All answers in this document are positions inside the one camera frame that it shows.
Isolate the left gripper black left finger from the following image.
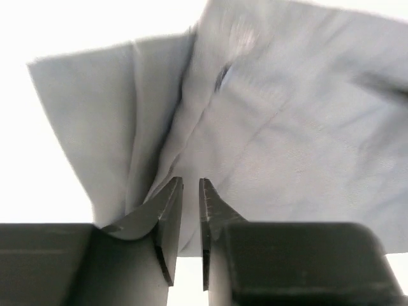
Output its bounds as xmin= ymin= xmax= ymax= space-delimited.
xmin=1 ymin=177 xmax=183 ymax=306

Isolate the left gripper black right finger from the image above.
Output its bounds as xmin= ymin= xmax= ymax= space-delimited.
xmin=199 ymin=178 xmax=407 ymax=306

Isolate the grey pleated skirt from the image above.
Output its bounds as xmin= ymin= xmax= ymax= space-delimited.
xmin=29 ymin=1 xmax=407 ymax=256

